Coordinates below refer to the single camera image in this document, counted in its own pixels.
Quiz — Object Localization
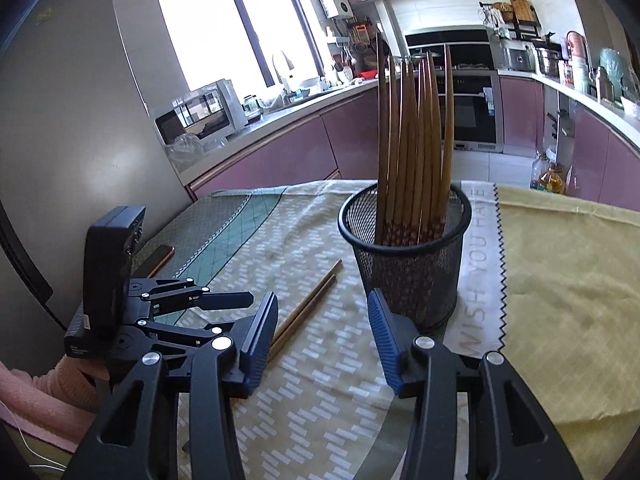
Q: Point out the clear plastic bag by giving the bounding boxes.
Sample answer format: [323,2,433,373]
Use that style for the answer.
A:
[164,132,207,170]

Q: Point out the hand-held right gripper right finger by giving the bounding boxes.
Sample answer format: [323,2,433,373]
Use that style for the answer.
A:
[367,290,583,480]

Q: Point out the rack with cutting boards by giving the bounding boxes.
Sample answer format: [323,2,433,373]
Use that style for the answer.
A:
[479,0,544,42]

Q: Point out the black range hood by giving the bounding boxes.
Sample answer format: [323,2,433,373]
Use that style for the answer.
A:
[404,29,493,69]

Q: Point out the green glass jar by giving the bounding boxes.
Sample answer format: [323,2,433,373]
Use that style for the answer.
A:
[599,47,627,102]

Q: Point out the pink kitchen cabinets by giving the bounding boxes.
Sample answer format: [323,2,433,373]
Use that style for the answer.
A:
[187,72,640,211]

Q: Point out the grey refrigerator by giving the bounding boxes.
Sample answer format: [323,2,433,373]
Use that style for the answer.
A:
[0,0,193,351]

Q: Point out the white cable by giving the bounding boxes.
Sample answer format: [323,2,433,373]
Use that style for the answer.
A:
[0,400,68,473]

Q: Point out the steel countertop appliance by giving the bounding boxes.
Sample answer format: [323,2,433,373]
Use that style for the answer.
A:
[501,41,534,72]

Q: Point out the kitchen window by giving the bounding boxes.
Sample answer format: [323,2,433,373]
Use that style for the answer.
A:
[152,0,332,92]

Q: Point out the kitchen faucet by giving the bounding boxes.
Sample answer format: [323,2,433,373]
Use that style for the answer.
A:
[271,50,297,92]

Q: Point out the white countertop oven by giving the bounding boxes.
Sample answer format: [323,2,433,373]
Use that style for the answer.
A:
[154,79,249,147]

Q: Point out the wooden chopstick floral handle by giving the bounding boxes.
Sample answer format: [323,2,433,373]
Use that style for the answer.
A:
[272,259,344,341]
[269,274,337,358]

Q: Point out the cooking oil bottle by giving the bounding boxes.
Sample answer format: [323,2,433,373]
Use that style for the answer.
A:
[530,151,567,194]

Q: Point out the smartphone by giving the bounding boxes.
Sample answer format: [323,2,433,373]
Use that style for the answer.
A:
[134,244,177,279]

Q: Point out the built-in black oven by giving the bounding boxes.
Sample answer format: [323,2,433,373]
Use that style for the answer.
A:
[407,67,502,147]

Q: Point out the person's left forearm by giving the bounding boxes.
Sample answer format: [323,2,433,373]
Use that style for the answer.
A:
[0,355,108,453]

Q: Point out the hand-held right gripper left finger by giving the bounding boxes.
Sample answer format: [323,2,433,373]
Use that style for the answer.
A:
[65,291,279,480]

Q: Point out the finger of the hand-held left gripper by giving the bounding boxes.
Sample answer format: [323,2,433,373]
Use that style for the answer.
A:
[127,277,254,318]
[112,320,241,376]

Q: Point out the patterned patchwork tablecloth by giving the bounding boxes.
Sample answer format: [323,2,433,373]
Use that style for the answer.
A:
[137,180,640,480]

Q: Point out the bunch of wooden chopsticks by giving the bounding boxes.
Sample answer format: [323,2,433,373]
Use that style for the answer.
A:
[375,35,456,248]

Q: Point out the steel pressure cooker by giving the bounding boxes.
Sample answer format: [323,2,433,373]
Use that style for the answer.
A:
[534,44,567,79]

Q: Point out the black mesh utensil holder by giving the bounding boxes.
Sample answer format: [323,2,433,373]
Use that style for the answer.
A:
[337,182,472,333]

